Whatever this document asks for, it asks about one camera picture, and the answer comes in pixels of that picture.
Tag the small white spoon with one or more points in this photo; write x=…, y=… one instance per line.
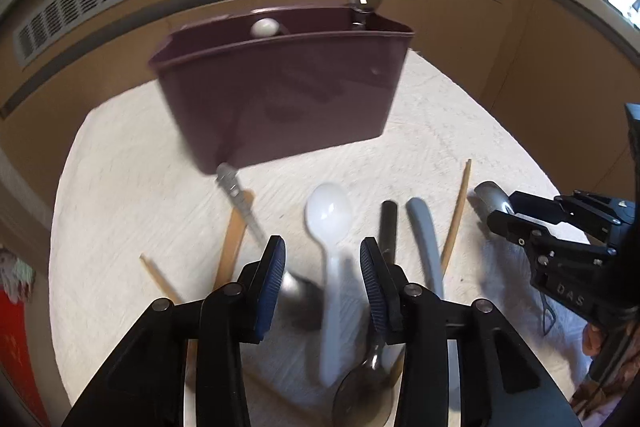
x=264, y=28

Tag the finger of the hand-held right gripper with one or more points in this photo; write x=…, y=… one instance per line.
x=545, y=207
x=515, y=229

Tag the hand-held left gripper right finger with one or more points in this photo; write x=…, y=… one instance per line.
x=372, y=292

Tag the person's clothing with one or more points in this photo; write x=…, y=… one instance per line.
x=597, y=382

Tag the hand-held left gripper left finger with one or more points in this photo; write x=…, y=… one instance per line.
x=272, y=289

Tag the white plastic spoon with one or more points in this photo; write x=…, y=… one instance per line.
x=328, y=217

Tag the maroon plastic utensil holder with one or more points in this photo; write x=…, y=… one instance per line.
x=280, y=102

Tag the red cloth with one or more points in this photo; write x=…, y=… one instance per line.
x=20, y=347

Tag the wooden utensil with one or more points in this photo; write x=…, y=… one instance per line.
x=231, y=247

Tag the wooden chopstick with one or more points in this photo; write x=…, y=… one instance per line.
x=456, y=217
x=160, y=277

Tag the plain silver metal spoon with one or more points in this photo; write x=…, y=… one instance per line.
x=487, y=197

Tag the white towel mat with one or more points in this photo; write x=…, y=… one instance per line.
x=140, y=187

